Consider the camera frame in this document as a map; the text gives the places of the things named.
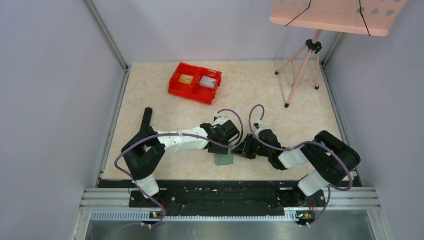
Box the silver card in bin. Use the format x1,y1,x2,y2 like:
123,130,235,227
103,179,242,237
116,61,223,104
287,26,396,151
199,75,217,89

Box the pink tripod stand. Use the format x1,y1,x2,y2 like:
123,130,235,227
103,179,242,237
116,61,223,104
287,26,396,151
274,29,323,109

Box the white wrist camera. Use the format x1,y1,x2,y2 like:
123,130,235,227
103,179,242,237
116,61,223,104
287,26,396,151
213,113,230,126
253,123,264,135

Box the green card holder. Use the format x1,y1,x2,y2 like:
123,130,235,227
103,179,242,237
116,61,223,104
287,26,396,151
214,153,234,166

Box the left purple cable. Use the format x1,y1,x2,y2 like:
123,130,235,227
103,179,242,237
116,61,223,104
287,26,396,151
114,108,245,228

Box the pink perforated tray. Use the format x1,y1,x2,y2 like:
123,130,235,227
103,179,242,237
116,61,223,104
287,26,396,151
269,0,408,37

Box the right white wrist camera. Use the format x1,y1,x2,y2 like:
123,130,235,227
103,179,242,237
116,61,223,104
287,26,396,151
253,123,264,135

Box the red two-compartment bin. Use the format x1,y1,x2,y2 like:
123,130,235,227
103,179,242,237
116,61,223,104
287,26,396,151
168,62,222,105

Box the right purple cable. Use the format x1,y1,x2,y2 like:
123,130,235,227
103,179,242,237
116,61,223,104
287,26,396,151
248,104,355,228

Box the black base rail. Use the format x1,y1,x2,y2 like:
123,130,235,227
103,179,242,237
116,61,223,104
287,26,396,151
97,179,362,220

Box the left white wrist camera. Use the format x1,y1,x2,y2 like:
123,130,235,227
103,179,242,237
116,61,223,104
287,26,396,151
213,113,230,126

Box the gold card in bin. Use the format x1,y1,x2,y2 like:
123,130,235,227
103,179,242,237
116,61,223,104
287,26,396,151
178,74,194,85

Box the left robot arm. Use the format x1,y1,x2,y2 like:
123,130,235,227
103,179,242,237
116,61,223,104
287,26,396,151
121,117,241,199

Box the purple cable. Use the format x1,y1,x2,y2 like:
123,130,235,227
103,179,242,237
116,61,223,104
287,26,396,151
248,104,355,228
114,108,245,228

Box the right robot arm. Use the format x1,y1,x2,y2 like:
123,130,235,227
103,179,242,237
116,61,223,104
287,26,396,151
232,129,361,197

